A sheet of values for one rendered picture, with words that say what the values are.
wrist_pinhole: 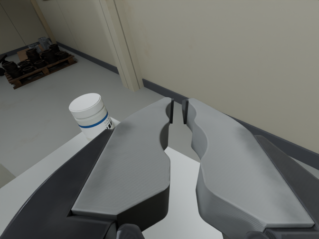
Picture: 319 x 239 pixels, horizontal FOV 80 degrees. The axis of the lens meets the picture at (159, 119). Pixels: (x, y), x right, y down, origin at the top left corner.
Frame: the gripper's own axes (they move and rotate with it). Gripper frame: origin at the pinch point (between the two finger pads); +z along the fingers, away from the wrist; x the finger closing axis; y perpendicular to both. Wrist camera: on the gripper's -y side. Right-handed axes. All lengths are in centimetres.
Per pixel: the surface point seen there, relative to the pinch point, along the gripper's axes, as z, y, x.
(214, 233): 3.4, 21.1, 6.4
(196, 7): 151, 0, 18
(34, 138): 158, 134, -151
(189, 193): 9.2, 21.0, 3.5
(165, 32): 183, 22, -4
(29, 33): 619, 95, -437
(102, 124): 24.0, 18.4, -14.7
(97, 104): 24.3, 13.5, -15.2
